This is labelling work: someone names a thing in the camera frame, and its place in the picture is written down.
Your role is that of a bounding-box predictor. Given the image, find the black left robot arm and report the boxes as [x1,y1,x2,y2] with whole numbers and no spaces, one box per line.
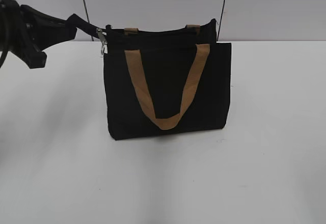
[1,0,77,69]

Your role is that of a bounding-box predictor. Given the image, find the black tote bag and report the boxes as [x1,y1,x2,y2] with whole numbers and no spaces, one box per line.
[103,19,232,140]

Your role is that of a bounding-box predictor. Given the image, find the tan front bag handle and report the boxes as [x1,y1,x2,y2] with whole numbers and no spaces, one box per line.
[124,44,210,130]

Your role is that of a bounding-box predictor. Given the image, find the black bag side strap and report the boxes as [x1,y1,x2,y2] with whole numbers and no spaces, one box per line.
[66,13,99,35]

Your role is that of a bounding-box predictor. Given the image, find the tan rear bag handle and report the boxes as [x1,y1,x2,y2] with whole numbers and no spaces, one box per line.
[123,24,201,37]

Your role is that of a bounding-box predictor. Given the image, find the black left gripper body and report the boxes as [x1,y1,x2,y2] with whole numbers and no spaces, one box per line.
[1,0,32,64]

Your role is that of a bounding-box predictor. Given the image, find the silver metal snap clasp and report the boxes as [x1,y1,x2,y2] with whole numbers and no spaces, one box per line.
[96,28,107,57]

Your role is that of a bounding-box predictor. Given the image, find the tan bag handle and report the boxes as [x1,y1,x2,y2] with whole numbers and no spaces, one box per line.
[124,44,210,130]
[123,24,201,37]

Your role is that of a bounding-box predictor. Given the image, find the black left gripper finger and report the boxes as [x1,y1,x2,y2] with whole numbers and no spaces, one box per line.
[21,5,77,51]
[19,42,47,69]

